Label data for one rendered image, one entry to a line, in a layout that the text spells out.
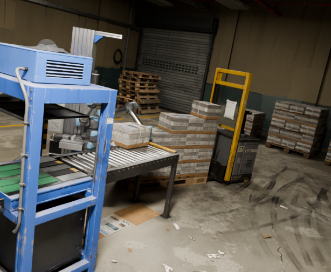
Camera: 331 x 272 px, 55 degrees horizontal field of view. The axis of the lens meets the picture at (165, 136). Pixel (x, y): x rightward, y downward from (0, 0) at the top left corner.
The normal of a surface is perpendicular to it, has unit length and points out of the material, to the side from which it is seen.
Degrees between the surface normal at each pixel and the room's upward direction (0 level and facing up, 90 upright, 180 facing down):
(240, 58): 90
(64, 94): 90
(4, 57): 90
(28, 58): 90
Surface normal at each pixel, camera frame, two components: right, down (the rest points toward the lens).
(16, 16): 0.79, 0.26
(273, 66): -0.59, 0.09
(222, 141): -0.82, 0.00
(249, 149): 0.55, 0.27
